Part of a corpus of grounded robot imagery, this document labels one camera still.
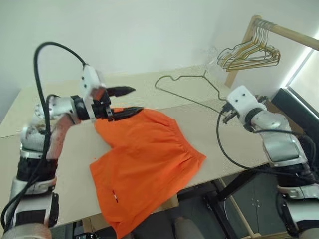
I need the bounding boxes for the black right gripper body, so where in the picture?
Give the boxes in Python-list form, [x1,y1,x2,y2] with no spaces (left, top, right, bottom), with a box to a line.
[220,104,239,124]

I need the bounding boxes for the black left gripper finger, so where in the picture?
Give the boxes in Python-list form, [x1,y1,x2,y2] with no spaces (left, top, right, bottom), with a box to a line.
[111,106,145,122]
[107,86,137,98]

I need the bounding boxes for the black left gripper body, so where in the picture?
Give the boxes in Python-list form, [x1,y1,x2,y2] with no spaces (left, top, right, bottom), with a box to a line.
[91,87,115,122]

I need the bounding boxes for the orange shorts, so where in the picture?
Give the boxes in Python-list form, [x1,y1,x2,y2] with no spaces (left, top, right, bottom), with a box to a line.
[89,107,207,237]

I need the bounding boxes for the olive wire hanger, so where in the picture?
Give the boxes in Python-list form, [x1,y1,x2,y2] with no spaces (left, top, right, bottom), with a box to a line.
[154,70,229,112]

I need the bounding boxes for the bunch of gold hangers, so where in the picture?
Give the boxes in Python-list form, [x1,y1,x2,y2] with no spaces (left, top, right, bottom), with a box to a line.
[225,21,281,73]

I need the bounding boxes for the black monitor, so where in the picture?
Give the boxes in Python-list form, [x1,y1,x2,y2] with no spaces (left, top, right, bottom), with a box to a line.
[271,87,319,140]

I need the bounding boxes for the bright window with blind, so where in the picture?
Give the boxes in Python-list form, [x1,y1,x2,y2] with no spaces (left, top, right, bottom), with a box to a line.
[280,37,319,105]

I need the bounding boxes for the grey cabinet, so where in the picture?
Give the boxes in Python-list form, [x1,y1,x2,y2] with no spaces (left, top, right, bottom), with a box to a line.
[224,174,287,235]

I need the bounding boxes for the wooden clothes rack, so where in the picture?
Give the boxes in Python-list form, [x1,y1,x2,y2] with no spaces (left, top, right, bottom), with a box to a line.
[224,14,319,88]

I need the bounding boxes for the dark grey rounded shape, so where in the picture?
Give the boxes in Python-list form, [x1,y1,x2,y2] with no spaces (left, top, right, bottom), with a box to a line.
[173,216,205,239]

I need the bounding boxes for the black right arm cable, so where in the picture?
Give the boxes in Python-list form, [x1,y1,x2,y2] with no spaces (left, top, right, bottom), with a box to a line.
[215,106,319,186]

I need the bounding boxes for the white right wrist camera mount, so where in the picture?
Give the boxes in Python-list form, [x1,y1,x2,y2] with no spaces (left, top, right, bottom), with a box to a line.
[226,85,266,120]

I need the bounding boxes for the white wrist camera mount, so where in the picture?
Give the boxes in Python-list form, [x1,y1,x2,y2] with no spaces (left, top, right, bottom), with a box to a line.
[79,64,107,124]
[226,85,266,120]

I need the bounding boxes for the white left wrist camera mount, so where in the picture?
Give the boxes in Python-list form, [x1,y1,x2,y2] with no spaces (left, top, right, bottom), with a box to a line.
[79,64,107,124]

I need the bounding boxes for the gold wire hanger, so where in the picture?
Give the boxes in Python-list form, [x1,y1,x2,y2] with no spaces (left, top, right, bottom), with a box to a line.
[230,21,279,66]

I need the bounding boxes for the black metal table frame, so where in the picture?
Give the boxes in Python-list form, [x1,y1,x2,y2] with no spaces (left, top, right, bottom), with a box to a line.
[202,171,265,239]

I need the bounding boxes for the light wooden floor rail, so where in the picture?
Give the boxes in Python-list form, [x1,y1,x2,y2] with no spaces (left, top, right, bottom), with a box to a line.
[220,178,289,239]

